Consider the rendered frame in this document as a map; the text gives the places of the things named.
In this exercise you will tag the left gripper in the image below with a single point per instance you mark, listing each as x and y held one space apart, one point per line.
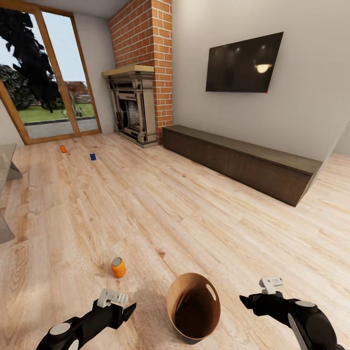
112 316

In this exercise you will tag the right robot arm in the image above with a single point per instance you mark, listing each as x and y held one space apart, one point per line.
310 325

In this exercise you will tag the wall mounted tv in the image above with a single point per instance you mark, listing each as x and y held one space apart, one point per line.
244 66

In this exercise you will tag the wood fireplace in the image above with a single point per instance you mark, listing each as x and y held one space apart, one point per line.
133 101

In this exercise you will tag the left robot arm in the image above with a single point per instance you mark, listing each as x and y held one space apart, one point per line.
76 332

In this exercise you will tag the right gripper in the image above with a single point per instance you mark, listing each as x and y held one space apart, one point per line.
262 304

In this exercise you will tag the trash can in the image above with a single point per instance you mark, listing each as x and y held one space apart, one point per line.
192 308

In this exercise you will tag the door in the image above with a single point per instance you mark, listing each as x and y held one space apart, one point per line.
43 77

